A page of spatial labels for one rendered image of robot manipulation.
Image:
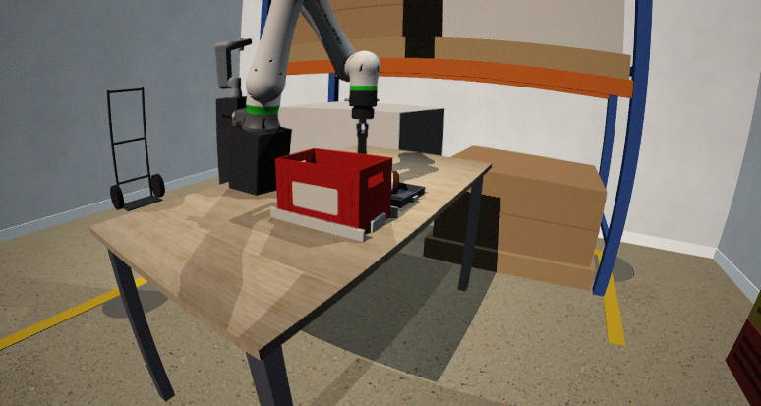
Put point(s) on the red divided crate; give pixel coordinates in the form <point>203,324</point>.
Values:
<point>341,195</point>

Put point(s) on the brown glass bottle with white label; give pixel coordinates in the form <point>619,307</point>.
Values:
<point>394,182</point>

